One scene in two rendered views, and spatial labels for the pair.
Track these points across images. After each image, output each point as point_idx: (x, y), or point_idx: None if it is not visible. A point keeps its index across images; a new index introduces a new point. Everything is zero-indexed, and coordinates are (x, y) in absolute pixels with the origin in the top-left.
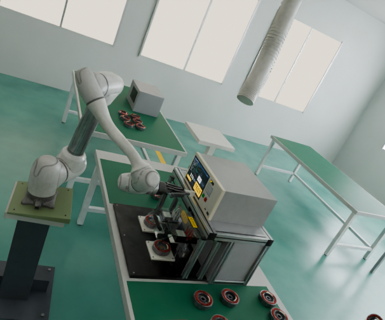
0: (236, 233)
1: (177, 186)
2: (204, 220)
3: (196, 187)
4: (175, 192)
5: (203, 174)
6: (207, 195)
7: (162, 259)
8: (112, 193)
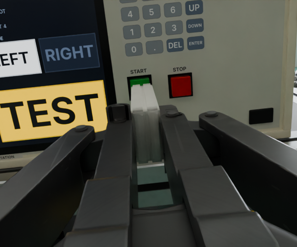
0: None
1: (76, 154)
2: None
3: (34, 113)
4: None
5: (19, 1)
6: (178, 57)
7: None
8: None
